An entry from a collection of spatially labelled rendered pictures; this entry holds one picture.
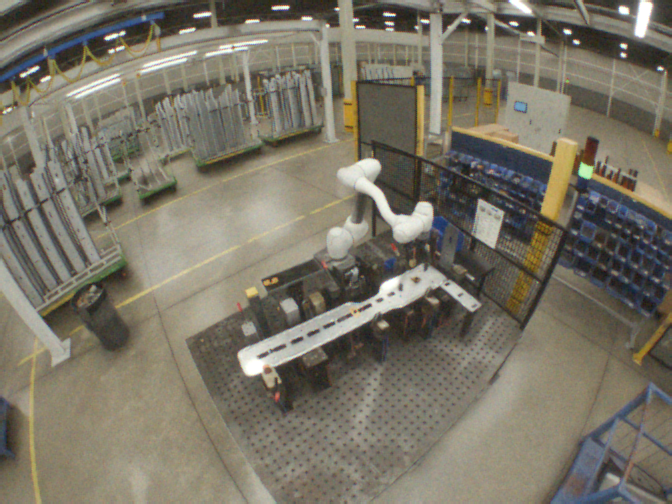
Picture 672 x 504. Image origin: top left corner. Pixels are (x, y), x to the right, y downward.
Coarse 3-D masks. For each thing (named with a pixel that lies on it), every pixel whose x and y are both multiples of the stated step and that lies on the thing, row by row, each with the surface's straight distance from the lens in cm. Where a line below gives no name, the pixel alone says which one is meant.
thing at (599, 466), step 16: (640, 400) 239; (624, 416) 253; (592, 432) 280; (640, 432) 208; (592, 448) 284; (608, 448) 293; (624, 448) 291; (576, 464) 266; (592, 464) 280; (608, 464) 273; (624, 464) 303; (576, 480) 268; (592, 480) 225; (608, 480) 242; (624, 480) 191; (640, 480) 295; (656, 480) 326; (560, 496) 254; (576, 496) 266; (592, 496) 206; (608, 496) 193; (624, 496) 191; (640, 496) 262; (656, 496) 273
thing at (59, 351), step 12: (0, 264) 399; (0, 276) 397; (0, 288) 406; (12, 288) 401; (12, 300) 409; (24, 300) 414; (24, 312) 414; (36, 312) 428; (36, 324) 421; (48, 336) 430; (48, 348) 444; (60, 348) 443; (60, 360) 443
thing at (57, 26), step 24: (96, 0) 344; (120, 0) 338; (144, 0) 347; (168, 0) 342; (384, 0) 493; (408, 0) 547; (432, 0) 593; (48, 24) 354; (72, 24) 343; (576, 24) 523; (624, 24) 516; (0, 48) 369; (24, 48) 357
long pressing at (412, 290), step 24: (384, 288) 187; (408, 288) 189; (336, 312) 174; (360, 312) 173; (384, 312) 174; (288, 336) 167; (312, 336) 164; (336, 336) 163; (240, 360) 166; (264, 360) 161; (288, 360) 159
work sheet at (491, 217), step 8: (480, 200) 206; (480, 208) 208; (488, 208) 204; (496, 208) 200; (480, 216) 210; (488, 216) 205; (496, 216) 202; (480, 224) 212; (488, 224) 207; (496, 224) 203; (472, 232) 219; (480, 232) 214; (488, 232) 210; (496, 232) 206; (480, 240) 216; (488, 240) 212; (496, 240) 208
